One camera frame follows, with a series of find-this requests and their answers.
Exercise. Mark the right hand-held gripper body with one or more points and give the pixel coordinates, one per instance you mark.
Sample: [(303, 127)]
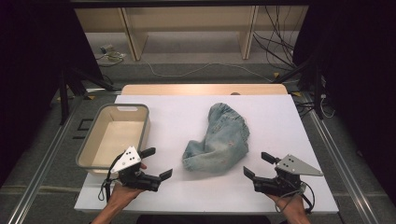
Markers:
[(294, 166)]

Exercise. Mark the wooden table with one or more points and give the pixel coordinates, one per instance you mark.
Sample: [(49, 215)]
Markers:
[(186, 89)]

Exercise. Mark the person's right hand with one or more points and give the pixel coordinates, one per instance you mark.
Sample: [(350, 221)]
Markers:
[(289, 203)]

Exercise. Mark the white board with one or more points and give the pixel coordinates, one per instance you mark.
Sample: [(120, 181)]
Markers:
[(174, 124)]

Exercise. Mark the grey power adapter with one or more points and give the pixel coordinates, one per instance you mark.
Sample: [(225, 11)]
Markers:
[(106, 48)]

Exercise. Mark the black tripod stand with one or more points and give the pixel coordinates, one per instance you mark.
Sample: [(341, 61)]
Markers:
[(317, 93), (63, 99)]

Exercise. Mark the beige plastic basket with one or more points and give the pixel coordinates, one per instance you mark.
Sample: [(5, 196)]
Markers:
[(118, 137)]

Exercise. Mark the aluminium floor rail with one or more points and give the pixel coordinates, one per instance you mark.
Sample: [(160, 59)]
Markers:
[(39, 180), (350, 183)]

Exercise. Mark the person's left hand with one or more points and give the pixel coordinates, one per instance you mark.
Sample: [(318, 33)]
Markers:
[(123, 195)]

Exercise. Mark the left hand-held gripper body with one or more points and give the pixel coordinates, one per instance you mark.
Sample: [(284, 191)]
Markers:
[(128, 160)]

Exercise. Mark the short aluminium rail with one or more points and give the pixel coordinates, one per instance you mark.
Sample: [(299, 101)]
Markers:
[(102, 90)]

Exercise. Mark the black curtain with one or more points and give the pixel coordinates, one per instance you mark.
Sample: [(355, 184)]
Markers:
[(31, 62), (358, 62)]

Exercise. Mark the light blue denim shorts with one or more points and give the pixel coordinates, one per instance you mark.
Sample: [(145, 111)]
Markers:
[(221, 140)]

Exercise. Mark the yellow tape marker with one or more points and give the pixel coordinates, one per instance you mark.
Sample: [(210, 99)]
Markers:
[(296, 93), (90, 97), (276, 74)]

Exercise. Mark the person's dark clothing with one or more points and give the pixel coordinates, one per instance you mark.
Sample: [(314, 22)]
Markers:
[(202, 219)]

